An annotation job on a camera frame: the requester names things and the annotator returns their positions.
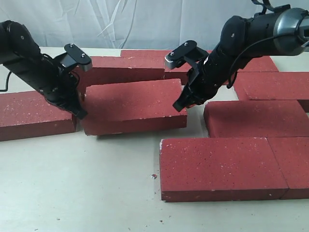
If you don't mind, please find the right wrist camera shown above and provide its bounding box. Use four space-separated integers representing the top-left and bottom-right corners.
165 40 209 70

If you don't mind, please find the white fabric backdrop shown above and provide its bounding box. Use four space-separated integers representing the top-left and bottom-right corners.
0 0 309 58

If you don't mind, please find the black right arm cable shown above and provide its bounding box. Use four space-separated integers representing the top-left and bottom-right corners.
226 33 293 89

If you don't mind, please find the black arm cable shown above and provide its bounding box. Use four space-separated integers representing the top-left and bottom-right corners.
0 71 13 92
226 33 293 89

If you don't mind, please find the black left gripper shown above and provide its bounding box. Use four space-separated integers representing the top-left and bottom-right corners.
40 67 87 119

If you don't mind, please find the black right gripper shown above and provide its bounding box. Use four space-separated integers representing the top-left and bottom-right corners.
173 69 221 112

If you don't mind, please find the red brick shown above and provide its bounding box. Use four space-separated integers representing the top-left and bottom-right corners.
159 137 289 203
0 91 76 141
120 49 191 85
237 56 279 78
267 137 309 200
74 56 165 91

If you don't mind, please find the red brick right third row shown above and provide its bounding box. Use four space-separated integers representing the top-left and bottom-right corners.
204 100 309 138

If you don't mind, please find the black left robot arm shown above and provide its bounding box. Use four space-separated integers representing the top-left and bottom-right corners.
0 20 92 119

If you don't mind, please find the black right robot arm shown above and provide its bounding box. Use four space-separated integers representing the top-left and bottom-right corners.
165 5 309 112

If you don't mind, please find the red brick being placed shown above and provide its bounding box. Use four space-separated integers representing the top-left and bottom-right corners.
81 79 187 135

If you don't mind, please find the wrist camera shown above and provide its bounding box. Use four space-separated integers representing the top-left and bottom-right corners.
54 43 92 72
165 40 209 70

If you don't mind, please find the red brick right second row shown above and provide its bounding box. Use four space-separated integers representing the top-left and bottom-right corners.
234 72 309 113

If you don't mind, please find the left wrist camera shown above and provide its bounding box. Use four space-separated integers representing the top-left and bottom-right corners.
54 43 92 72

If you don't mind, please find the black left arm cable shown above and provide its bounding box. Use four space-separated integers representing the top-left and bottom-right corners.
0 71 13 92

